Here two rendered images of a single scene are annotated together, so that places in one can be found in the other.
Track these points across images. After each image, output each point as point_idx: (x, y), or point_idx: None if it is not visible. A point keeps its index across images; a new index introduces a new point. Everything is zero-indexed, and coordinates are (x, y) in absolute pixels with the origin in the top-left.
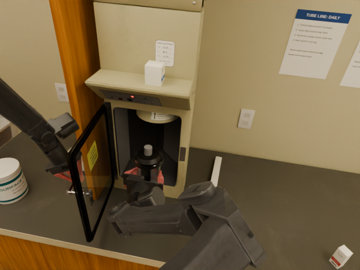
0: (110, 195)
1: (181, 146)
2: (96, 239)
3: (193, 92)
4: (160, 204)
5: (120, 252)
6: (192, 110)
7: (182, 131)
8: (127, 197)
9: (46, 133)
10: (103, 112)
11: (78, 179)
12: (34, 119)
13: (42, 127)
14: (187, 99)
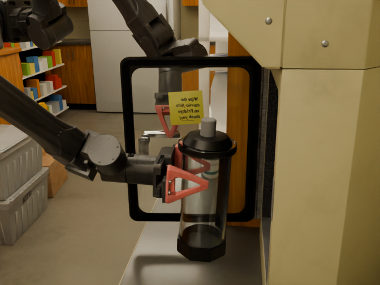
0: (240, 236)
1: (273, 176)
2: (152, 239)
3: (291, 30)
4: (90, 156)
5: (129, 263)
6: (329, 104)
7: (276, 134)
8: (240, 255)
9: (143, 37)
10: (241, 63)
11: (125, 99)
12: (130, 11)
13: (139, 27)
14: (205, 7)
